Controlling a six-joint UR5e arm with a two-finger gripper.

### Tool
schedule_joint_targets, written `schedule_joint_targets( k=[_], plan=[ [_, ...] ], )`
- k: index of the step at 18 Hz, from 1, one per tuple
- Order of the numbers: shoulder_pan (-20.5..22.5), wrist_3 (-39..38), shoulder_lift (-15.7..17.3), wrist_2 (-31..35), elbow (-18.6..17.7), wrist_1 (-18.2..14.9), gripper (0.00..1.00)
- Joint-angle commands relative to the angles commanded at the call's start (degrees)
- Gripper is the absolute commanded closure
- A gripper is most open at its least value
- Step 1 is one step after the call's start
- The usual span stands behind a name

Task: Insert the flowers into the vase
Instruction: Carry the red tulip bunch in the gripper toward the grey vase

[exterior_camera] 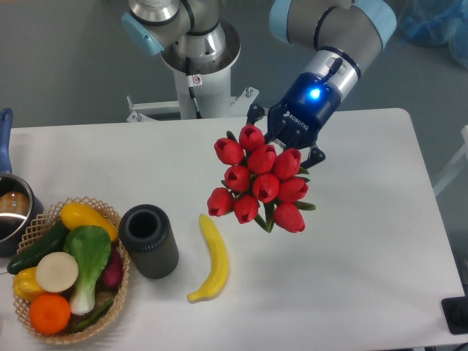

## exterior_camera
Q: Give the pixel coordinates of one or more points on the dark grey ribbed vase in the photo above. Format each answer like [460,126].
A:
[146,233]

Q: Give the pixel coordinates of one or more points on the blue plastic bag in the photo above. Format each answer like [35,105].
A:
[437,23]

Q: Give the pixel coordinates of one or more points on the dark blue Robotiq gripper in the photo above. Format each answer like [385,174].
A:
[298,117]

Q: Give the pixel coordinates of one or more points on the yellow banana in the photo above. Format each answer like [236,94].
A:
[220,264]

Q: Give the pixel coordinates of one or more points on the black device at edge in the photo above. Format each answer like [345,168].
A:
[455,312]

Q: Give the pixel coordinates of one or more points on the yellow squash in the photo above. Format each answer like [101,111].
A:
[74,215]

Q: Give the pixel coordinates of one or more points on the green chili pepper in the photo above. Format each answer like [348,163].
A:
[92,318]

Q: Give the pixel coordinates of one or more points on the blue handled saucepan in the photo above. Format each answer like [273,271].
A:
[19,204]

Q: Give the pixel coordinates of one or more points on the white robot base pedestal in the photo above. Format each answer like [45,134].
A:
[201,67]

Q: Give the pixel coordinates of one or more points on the woven wicker basket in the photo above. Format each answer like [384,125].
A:
[38,227]

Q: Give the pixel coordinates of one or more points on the red tulip bouquet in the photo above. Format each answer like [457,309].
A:
[260,184]

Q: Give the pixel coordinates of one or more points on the dark green cucumber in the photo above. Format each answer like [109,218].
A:
[52,241]

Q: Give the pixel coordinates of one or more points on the white frame at right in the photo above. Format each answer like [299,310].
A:
[453,167]

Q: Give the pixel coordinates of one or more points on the orange fruit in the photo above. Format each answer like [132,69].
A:
[49,313]

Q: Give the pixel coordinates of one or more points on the yellow bell pepper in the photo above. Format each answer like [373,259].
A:
[25,285]

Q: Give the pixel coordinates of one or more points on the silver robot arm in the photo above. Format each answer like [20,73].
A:
[345,40]

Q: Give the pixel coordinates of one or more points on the green bok choy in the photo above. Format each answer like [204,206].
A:
[90,246]

